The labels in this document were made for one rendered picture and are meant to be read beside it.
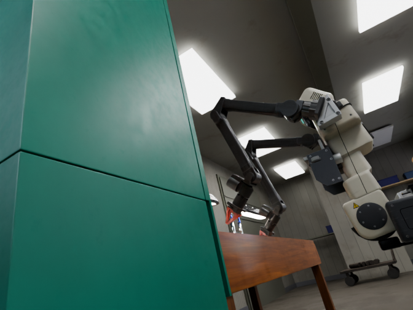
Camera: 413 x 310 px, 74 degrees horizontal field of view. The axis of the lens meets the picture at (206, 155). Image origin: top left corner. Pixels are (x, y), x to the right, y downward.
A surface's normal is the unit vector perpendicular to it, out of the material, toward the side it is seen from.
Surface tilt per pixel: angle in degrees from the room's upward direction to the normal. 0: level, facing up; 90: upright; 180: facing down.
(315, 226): 90
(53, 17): 90
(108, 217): 90
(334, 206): 90
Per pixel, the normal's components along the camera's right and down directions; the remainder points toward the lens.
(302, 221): -0.50, -0.27
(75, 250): 0.85, -0.37
